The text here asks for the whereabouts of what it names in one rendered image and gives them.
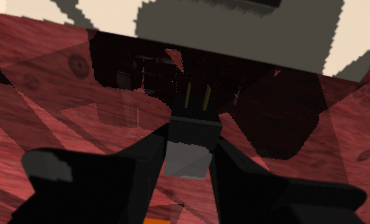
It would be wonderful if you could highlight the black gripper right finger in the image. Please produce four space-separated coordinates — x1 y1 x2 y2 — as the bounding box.
209 135 368 224

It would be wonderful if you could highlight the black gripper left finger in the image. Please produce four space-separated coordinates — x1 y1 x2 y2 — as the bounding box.
21 123 169 224

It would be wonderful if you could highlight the grey two-prong charger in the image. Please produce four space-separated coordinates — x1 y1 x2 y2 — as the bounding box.
163 82 223 180

